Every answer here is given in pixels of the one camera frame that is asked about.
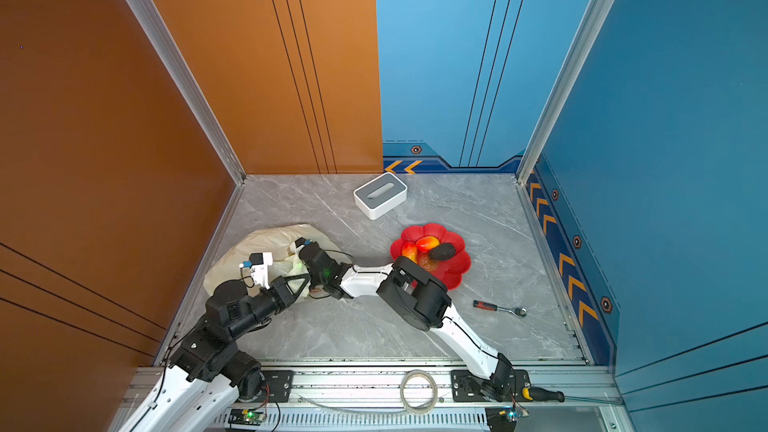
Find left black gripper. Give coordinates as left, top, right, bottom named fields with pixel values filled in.
left=231, top=272, right=311, bottom=344

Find cream plastic bag orange prints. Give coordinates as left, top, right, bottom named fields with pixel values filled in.
left=203, top=224, right=340, bottom=295

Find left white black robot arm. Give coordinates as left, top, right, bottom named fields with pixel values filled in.
left=121, top=274, right=310, bottom=431

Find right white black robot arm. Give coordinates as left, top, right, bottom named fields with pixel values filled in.
left=293, top=238, right=514, bottom=402

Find white grey tissue box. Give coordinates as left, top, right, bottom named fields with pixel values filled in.
left=353, top=172, right=408, bottom=220

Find red orange peach fruit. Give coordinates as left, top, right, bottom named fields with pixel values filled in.
left=416, top=235, right=440, bottom=254

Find red flower-shaped plate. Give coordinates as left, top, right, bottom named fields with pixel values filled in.
left=390, top=223, right=472, bottom=290

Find left green circuit board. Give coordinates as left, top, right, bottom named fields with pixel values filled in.
left=227, top=408, right=267, bottom=429

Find green circuit board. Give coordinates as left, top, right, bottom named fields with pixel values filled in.
left=227, top=408, right=267, bottom=429
left=485, top=407, right=529, bottom=432

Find coiled clear tube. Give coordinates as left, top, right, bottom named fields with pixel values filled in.
left=398, top=369, right=440, bottom=415

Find red black ratchet wrench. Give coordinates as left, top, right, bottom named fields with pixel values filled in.
left=473, top=300, right=527, bottom=317

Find right green circuit board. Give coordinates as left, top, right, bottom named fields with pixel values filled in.
left=485, top=407, right=529, bottom=432

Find yellow black screwdriver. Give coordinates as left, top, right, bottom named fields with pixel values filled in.
left=522, top=387, right=566, bottom=403

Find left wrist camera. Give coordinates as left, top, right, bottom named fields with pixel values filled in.
left=239, top=252, right=273, bottom=288

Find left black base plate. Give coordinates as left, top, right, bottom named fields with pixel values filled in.
left=238, top=370, right=295, bottom=404

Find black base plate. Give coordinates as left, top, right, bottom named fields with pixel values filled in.
left=238, top=370, right=295, bottom=404
left=450, top=369, right=531, bottom=403

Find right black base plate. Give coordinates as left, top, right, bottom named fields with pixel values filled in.
left=450, top=369, right=531, bottom=403

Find aluminium rail frame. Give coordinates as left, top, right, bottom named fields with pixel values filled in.
left=107, top=359, right=637, bottom=432

